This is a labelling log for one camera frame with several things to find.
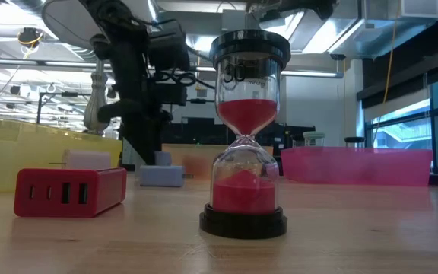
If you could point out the black equipment cabinet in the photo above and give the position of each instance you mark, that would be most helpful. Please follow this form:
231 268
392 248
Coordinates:
188 131

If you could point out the black capped hourglass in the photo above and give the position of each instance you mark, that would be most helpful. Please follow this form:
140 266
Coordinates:
298 141

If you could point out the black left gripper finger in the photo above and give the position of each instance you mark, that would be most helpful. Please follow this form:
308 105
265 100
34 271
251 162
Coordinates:
143 141

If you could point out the grey cloth cover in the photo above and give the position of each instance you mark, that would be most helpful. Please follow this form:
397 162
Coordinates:
126 156

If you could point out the orange translucent plastic bin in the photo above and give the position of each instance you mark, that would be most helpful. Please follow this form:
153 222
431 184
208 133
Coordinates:
196 156

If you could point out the pink wall charger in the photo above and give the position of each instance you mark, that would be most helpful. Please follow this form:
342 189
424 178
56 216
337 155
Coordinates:
86 159

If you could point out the black hourglass white sand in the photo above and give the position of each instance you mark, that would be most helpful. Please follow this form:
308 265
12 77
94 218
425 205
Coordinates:
354 139

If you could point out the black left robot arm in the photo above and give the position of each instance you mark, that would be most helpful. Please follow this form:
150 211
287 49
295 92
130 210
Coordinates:
105 11

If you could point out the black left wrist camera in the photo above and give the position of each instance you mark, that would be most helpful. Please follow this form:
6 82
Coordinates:
167 45

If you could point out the grey ceiling box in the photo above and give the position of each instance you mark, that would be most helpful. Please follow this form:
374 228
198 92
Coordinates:
233 21

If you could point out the silver ceiling duct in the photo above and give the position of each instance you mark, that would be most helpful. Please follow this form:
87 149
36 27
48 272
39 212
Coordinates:
375 34

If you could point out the black hourglass red sand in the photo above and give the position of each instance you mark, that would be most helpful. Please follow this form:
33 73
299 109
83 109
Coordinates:
243 194

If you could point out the pink-red translucent plastic bin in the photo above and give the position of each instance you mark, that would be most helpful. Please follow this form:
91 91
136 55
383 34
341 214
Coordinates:
356 167

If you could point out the red multiport USB charger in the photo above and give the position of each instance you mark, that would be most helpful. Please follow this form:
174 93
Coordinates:
101 190

